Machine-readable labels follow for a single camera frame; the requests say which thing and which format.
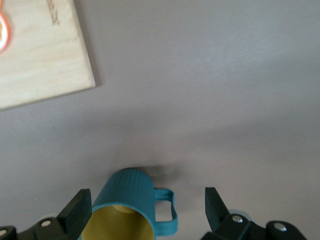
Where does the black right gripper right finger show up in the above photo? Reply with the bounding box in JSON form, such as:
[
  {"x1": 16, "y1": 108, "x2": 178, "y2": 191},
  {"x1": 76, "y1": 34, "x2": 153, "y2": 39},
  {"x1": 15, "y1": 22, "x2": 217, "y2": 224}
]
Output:
[{"x1": 201, "y1": 186, "x2": 307, "y2": 240}]

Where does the teal ribbed metal cup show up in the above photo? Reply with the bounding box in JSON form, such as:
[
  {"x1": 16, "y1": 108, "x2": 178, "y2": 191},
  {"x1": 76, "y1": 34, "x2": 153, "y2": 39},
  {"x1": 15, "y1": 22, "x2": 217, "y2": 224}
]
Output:
[{"x1": 80, "y1": 167, "x2": 180, "y2": 240}]

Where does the bamboo cutting board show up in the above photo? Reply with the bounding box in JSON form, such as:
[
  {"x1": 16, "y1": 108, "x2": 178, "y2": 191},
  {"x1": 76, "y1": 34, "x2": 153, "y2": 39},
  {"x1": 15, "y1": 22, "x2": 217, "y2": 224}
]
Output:
[{"x1": 0, "y1": 0, "x2": 97, "y2": 111}]

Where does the orange slice toy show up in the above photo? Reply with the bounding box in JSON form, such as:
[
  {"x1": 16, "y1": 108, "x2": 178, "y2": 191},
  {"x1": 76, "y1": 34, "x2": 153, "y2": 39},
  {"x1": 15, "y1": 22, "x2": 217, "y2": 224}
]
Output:
[{"x1": 0, "y1": 13, "x2": 13, "y2": 55}]

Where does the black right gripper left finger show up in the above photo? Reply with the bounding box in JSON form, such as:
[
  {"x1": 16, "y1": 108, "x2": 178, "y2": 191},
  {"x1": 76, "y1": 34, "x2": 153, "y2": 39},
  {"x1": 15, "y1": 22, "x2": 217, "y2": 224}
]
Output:
[{"x1": 0, "y1": 188, "x2": 93, "y2": 240}]

